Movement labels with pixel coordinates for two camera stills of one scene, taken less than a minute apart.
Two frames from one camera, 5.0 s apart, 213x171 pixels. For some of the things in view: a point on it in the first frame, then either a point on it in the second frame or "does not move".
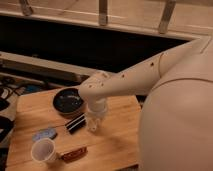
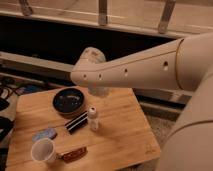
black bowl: [68, 101] does not move
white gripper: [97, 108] → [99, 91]
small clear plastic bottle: [92, 124] does not move
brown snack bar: [73, 154] does not move
